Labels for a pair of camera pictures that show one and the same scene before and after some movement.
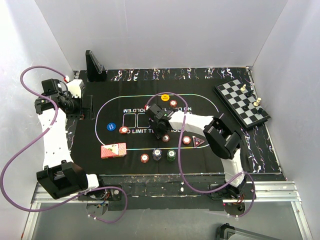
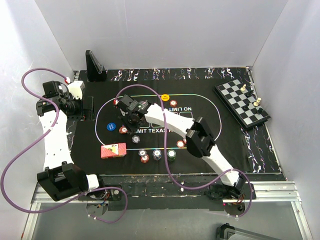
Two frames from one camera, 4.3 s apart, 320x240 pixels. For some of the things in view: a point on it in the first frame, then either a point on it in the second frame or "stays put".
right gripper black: [158, 133] → [123, 119]
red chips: [173, 103] stays put
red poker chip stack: [144, 158] stays put
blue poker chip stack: [157, 154] stays put
